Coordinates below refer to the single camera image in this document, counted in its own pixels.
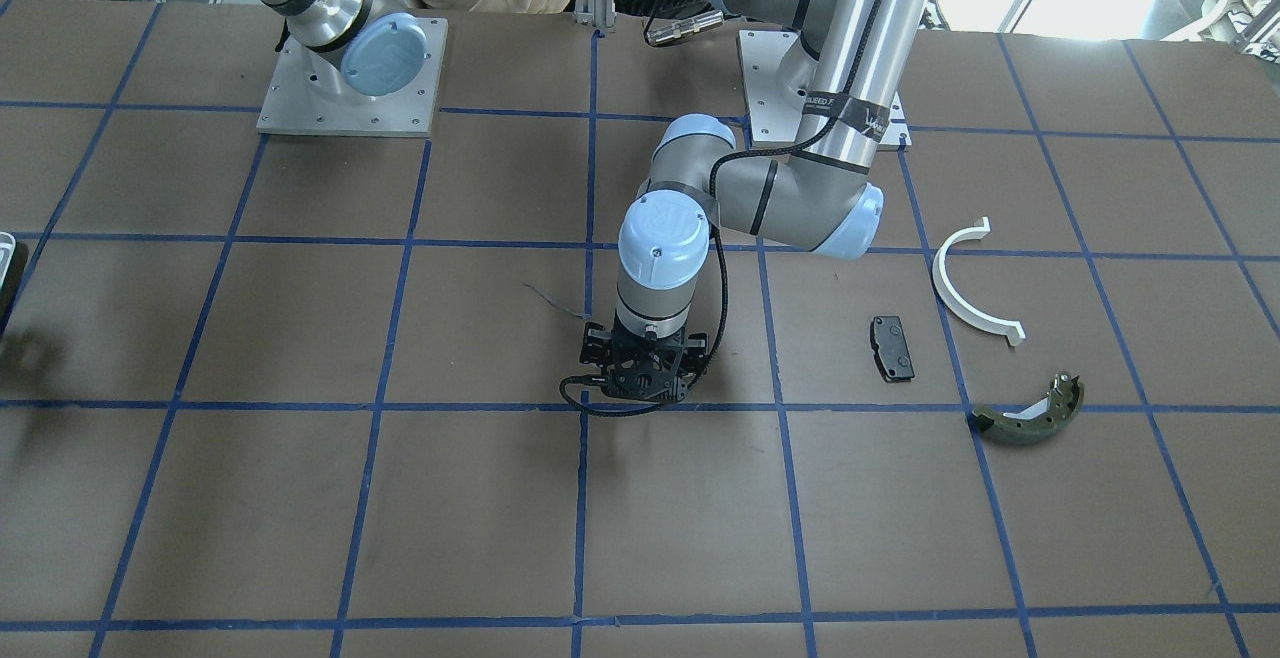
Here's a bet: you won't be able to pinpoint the brown paper mat blue grid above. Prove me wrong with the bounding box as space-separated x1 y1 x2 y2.
3 0 1277 657

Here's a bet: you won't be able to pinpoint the loose blue tape strand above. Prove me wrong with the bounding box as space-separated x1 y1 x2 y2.
524 283 591 321

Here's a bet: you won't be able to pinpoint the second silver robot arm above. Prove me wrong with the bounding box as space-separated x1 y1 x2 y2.
260 0 428 97

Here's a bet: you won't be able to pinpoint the white curved plastic bracket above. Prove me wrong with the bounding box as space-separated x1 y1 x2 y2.
931 216 1028 349

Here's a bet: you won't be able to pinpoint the green brake shoe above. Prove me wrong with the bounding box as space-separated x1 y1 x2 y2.
966 374 1085 445

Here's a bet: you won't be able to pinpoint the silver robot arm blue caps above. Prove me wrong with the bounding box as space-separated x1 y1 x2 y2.
614 0 925 338

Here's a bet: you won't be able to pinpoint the black brake pad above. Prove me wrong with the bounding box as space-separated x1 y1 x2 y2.
870 315 915 383

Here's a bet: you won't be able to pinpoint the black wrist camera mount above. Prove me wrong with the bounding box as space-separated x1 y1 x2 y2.
579 321 708 405

